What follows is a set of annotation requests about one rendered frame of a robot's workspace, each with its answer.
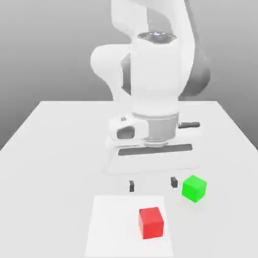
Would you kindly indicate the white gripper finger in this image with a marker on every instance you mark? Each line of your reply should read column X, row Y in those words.
column 131, row 184
column 173, row 181

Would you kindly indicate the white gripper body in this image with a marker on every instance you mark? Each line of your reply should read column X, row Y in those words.
column 153, row 159

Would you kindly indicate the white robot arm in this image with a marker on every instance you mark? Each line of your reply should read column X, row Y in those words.
column 153, row 80

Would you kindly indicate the small green cube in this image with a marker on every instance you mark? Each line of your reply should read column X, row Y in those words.
column 194, row 188

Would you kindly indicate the small red cube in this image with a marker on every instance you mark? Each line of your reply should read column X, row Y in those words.
column 151, row 222

